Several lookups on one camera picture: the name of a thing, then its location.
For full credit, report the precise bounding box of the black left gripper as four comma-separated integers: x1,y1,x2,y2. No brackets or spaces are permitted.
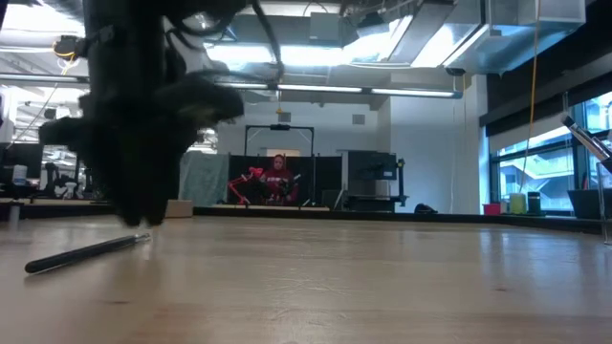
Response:
38,90,192,228

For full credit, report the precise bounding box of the slim black makeup brush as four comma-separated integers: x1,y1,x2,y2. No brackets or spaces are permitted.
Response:
23,231,152,276

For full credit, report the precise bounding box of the long silver ferrule makeup brush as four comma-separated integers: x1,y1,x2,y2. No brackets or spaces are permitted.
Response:
561,114,612,163

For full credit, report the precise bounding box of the grey-green hanging cloth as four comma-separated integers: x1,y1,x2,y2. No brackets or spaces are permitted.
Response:
179,150,231,207

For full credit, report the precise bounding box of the black monitor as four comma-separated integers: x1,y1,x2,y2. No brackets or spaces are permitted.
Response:
0,141,46,181

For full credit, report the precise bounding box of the white bottle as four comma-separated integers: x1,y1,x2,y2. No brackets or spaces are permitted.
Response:
11,163,29,187

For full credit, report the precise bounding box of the person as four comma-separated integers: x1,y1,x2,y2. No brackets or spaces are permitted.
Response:
259,153,300,207

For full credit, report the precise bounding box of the ceiling strip light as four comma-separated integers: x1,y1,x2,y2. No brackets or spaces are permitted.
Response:
217,80,464,100

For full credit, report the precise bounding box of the black equipment cart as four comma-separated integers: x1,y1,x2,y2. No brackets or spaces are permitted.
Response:
334,149,409,213

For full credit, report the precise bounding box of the yellow-green container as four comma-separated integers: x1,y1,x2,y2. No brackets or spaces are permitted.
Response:
508,191,528,216

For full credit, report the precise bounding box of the black cup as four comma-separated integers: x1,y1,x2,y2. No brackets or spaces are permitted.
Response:
526,190,543,216

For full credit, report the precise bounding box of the large window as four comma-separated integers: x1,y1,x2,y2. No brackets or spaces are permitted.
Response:
486,89,612,212

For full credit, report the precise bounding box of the black bin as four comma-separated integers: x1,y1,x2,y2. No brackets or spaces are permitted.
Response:
567,187,604,221

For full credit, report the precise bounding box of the clear plastic bag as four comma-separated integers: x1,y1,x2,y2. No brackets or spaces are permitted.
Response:
595,160,612,247

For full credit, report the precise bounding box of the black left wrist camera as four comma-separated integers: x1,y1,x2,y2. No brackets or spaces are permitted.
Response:
160,72,246,128

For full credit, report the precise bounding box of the black camera gantry frame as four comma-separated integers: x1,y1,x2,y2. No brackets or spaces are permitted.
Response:
244,123,316,157

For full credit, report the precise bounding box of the black ceiling device yellow cable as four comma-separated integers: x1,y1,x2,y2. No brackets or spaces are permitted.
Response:
51,33,90,62

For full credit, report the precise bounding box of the black aluminium table frame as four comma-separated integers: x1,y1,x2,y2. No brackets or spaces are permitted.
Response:
0,199,612,236

